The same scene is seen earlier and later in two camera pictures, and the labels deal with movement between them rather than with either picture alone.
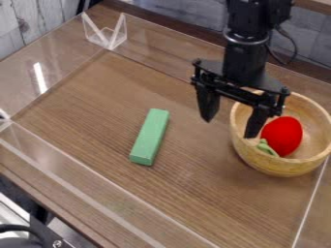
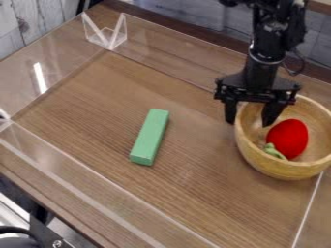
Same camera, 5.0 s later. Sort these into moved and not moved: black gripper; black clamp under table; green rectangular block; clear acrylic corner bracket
Moved: black gripper
Not moved: green rectangular block; clear acrylic corner bracket; black clamp under table
